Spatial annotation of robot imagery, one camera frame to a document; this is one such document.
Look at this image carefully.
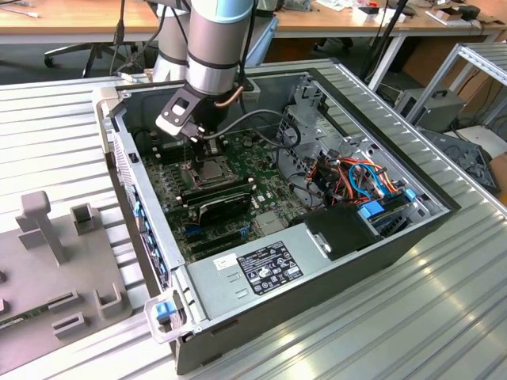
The silver green CPU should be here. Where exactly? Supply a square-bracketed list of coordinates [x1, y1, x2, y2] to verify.
[200, 161, 231, 182]

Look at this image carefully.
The CPU socket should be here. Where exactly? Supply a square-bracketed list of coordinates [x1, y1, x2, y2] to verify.
[185, 156, 237, 191]

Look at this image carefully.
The metal socket cover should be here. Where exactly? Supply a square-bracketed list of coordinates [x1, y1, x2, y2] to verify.
[221, 134, 258, 176]

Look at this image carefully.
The green RAM stick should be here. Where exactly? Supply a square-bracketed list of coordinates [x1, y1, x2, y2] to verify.
[0, 310, 47, 330]
[183, 185, 256, 210]

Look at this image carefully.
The black graphics card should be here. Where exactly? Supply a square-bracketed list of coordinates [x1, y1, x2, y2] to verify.
[196, 189, 253, 227]

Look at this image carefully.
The green motherboard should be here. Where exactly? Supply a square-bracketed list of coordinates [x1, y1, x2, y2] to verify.
[140, 132, 316, 265]

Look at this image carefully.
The silver metal drive cage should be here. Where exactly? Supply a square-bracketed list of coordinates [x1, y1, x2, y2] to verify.
[276, 103, 346, 187]

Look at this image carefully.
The black expansion slot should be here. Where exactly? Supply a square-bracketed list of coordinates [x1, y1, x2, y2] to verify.
[190, 235, 246, 258]
[185, 227, 243, 248]

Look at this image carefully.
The silver chipset heatsink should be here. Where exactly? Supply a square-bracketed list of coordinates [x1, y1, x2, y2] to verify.
[253, 211, 289, 235]

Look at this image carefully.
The office chair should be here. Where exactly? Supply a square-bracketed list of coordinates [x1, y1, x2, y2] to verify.
[43, 41, 139, 78]

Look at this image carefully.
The black chair base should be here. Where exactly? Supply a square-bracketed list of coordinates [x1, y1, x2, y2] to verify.
[312, 37, 353, 52]

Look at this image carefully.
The wooden desk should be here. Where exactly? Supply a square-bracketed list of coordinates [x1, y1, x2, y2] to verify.
[275, 0, 507, 92]
[0, 0, 159, 44]

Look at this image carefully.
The silver power supply unit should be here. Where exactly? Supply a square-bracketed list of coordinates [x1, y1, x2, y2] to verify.
[185, 223, 333, 322]

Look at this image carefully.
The black plastic cover box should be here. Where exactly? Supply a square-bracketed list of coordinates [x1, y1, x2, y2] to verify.
[288, 205, 386, 262]

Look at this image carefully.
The blue disk carrier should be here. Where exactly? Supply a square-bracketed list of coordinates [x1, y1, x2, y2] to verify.
[357, 199, 388, 223]

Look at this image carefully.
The grey disk bay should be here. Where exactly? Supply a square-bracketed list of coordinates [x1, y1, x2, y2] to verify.
[366, 188, 429, 241]

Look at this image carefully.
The black PC case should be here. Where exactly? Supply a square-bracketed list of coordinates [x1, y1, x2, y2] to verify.
[91, 66, 463, 376]

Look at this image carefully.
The grey parts rack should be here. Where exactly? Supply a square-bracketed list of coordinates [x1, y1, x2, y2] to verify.
[0, 190, 134, 373]

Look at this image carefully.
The dark grey plastic panel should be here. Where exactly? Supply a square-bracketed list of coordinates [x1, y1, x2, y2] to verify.
[418, 128, 501, 196]

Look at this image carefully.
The small cardboard box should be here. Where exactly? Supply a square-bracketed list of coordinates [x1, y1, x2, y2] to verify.
[425, 7, 463, 27]

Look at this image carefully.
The brown cardboard box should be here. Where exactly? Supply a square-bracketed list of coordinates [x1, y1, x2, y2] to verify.
[487, 152, 507, 196]

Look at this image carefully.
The black camera cable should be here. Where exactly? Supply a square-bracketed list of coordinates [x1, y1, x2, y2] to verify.
[109, 0, 189, 82]
[202, 110, 300, 150]

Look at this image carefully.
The black cable with white tape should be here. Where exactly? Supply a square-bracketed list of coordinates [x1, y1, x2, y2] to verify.
[130, 127, 159, 148]

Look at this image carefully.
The blue wire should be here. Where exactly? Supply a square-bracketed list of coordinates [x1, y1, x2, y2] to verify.
[347, 161, 389, 199]

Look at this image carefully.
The orange wire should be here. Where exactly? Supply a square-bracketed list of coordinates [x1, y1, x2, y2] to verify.
[308, 157, 402, 201]

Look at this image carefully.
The grey computer box with handle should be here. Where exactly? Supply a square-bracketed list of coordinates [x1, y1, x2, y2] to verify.
[394, 87, 467, 135]

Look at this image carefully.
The aluminium profile frame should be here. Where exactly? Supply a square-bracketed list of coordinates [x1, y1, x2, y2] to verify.
[407, 41, 507, 131]

